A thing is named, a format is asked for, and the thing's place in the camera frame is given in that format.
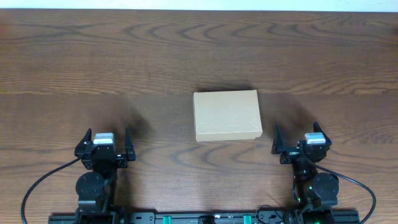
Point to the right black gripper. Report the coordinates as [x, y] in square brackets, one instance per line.
[287, 157]

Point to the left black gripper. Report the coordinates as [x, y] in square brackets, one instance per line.
[122, 162]

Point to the cardboard box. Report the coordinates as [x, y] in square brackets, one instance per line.
[226, 115]

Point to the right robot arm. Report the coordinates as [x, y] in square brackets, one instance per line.
[316, 192]

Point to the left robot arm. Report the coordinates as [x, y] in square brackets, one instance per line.
[96, 189]

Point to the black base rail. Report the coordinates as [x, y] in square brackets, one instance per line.
[208, 218]

